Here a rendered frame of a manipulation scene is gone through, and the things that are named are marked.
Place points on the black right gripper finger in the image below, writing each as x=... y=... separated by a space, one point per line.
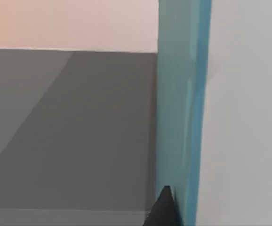
x=164 y=209

